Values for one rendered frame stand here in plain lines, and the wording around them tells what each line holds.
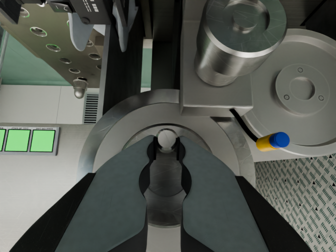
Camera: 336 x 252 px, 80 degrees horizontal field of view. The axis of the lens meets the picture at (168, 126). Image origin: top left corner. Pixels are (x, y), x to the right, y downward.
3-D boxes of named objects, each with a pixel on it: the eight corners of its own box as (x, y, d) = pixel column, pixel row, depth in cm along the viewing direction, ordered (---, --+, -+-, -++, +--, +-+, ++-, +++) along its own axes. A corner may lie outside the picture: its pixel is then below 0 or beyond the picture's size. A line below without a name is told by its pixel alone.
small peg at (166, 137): (182, 142, 12) (162, 154, 12) (179, 147, 15) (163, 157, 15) (170, 123, 13) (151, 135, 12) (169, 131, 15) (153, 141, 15)
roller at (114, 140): (230, 97, 17) (251, 249, 14) (191, 140, 42) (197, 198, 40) (92, 106, 17) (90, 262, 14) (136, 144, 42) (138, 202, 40)
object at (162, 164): (111, 228, 14) (117, 122, 15) (118, 221, 16) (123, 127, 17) (220, 229, 14) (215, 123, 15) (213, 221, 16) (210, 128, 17)
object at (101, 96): (116, -43, 22) (101, 124, 18) (142, 66, 45) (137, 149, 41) (112, -43, 22) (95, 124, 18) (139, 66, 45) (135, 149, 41)
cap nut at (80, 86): (85, 79, 51) (83, 96, 50) (90, 85, 54) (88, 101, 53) (70, 78, 51) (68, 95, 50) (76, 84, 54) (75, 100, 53)
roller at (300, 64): (359, 29, 19) (386, 158, 16) (249, 108, 44) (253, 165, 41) (232, 26, 19) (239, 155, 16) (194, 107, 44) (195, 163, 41)
